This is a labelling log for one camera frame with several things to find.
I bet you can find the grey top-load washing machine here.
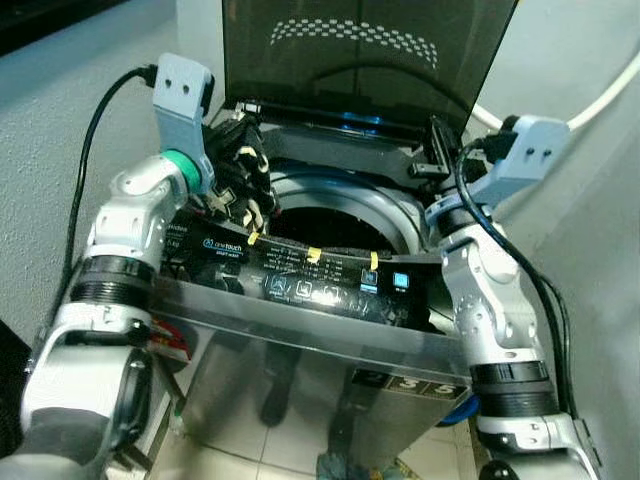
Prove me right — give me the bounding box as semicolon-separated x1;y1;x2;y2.
149;94;477;472

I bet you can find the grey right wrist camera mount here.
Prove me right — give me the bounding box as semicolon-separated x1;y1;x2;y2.
461;114;572;212

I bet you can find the red warning sticker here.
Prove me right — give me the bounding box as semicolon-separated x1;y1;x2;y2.
149;319;194;362

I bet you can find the dark tinted washer lid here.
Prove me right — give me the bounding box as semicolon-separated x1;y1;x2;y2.
221;0;520;137

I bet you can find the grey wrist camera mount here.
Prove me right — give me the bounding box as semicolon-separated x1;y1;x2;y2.
461;114;572;212
151;54;217;163

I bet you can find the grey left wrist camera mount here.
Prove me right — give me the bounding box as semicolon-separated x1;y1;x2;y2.
151;54;217;163

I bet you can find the white water hose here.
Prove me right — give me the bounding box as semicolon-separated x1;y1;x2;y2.
469;50;640;137

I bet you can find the black gold patterned garment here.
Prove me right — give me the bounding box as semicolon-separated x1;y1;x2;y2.
204;124;280;237

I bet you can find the teal patterned cloth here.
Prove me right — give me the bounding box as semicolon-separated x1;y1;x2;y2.
318;450;403;480

